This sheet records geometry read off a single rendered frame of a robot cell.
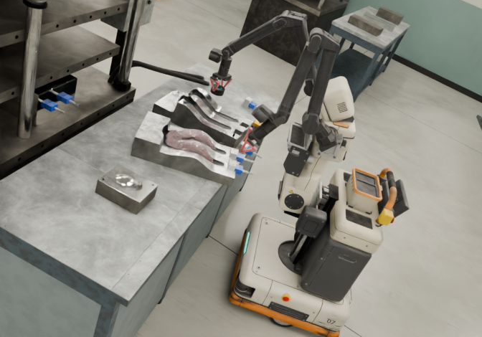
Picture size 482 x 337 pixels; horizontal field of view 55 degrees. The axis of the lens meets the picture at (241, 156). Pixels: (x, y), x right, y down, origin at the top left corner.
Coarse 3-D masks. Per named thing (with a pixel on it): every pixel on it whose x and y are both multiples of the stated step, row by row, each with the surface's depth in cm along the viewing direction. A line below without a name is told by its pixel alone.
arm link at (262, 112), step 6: (258, 108) 209; (264, 108) 208; (252, 114) 209; (258, 114) 208; (264, 114) 209; (270, 114) 209; (258, 120) 210; (264, 120) 209; (276, 120) 206; (282, 120) 206
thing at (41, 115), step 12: (48, 84) 216; (60, 84) 219; (72, 84) 227; (36, 96) 207; (48, 96) 213; (60, 96) 223; (72, 96) 233; (0, 108) 218; (12, 108) 215; (36, 108) 210; (60, 108) 228; (36, 120) 214
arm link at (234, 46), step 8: (264, 24) 234; (272, 24) 231; (280, 24) 226; (256, 32) 237; (264, 32) 236; (272, 32) 235; (240, 40) 244; (248, 40) 242; (256, 40) 240; (224, 48) 249; (232, 48) 247; (240, 48) 246
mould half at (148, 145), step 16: (144, 128) 221; (160, 128) 225; (176, 128) 238; (144, 144) 215; (160, 144) 216; (160, 160) 219; (176, 160) 218; (192, 160) 218; (208, 160) 224; (224, 160) 231; (208, 176) 222; (224, 176) 222
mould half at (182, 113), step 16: (176, 96) 268; (192, 96) 258; (208, 96) 267; (160, 112) 254; (176, 112) 251; (192, 112) 247; (208, 112) 258; (224, 112) 266; (192, 128) 252; (208, 128) 248; (224, 128) 250; (240, 128) 255
